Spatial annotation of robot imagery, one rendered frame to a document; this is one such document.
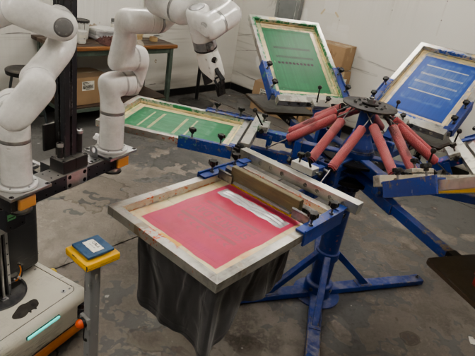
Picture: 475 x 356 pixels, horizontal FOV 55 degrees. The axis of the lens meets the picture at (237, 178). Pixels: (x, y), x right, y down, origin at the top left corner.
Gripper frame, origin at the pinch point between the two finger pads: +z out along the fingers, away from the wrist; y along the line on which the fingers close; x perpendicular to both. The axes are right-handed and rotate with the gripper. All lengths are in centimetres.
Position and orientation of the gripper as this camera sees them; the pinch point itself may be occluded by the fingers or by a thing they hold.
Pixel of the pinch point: (214, 86)
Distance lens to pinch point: 159.8
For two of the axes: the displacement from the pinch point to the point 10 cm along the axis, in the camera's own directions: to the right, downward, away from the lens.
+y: -5.2, -5.5, 6.6
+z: 1.5, 7.0, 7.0
